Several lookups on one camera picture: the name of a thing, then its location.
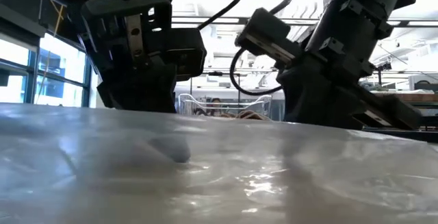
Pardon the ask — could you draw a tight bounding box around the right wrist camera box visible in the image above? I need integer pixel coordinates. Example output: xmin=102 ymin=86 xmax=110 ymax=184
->
xmin=235 ymin=7 xmax=302 ymax=69

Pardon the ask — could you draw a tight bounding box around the white elastic bandage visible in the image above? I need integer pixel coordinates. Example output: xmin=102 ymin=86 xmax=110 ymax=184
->
xmin=218 ymin=110 xmax=272 ymax=122

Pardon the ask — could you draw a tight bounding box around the black metal stand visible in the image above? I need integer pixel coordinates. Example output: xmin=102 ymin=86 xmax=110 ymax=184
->
xmin=190 ymin=71 xmax=242 ymax=103

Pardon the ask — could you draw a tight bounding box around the wooden workbench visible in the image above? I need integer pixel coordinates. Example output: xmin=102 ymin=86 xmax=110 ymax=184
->
xmin=372 ymin=92 xmax=438 ymax=103

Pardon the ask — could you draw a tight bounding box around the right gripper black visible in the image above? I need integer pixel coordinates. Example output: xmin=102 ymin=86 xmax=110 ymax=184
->
xmin=276 ymin=37 xmax=423 ymax=132

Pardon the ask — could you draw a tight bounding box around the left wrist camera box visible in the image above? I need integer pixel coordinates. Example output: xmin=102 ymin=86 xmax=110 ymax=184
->
xmin=164 ymin=27 xmax=208 ymax=82

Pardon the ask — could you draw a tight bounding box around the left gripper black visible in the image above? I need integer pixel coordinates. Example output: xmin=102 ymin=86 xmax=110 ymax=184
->
xmin=80 ymin=0 xmax=178 ymax=114

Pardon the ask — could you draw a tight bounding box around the clear plastic bag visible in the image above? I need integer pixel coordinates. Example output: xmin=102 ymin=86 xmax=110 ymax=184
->
xmin=0 ymin=102 xmax=438 ymax=224

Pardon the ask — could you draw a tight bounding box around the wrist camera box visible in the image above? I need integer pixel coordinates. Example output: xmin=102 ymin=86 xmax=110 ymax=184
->
xmin=235 ymin=7 xmax=302 ymax=69
xmin=164 ymin=27 xmax=208 ymax=82

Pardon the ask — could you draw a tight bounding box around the large window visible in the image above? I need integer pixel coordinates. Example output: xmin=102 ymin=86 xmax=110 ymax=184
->
xmin=0 ymin=34 xmax=95 ymax=109

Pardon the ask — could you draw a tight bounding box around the person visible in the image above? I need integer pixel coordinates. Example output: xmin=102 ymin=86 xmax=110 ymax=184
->
xmin=207 ymin=97 xmax=225 ymax=116

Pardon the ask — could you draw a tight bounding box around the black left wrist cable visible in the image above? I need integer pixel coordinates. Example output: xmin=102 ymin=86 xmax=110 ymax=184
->
xmin=196 ymin=0 xmax=246 ymax=32

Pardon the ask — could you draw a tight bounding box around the clear plastic bin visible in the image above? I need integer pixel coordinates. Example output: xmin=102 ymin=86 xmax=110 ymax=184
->
xmin=177 ymin=92 xmax=273 ymax=119

